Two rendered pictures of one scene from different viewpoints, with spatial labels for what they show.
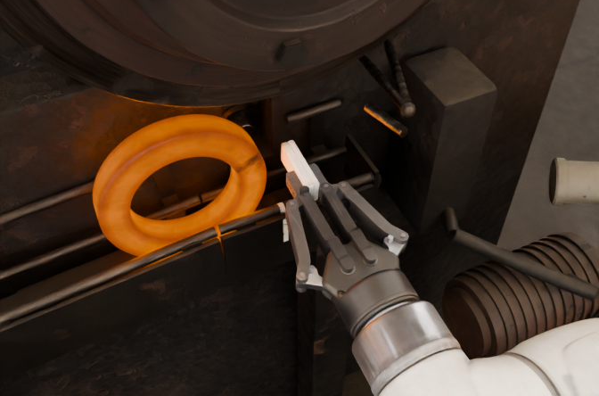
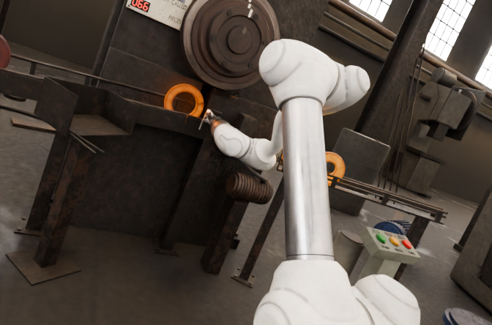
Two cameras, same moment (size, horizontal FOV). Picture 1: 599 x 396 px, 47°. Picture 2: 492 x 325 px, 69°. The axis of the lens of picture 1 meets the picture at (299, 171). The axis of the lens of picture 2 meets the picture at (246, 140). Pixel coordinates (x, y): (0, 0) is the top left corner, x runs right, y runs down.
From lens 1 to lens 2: 1.26 m
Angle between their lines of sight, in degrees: 37
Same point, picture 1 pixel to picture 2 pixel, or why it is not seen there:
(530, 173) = not seen: hidden behind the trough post
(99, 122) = (175, 82)
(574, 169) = not seen: hidden behind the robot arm
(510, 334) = (242, 183)
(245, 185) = (197, 110)
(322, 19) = (231, 61)
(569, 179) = not seen: hidden behind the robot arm
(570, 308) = (260, 189)
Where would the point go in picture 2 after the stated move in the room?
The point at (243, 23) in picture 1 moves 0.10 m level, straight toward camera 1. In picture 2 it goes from (220, 53) to (220, 52)
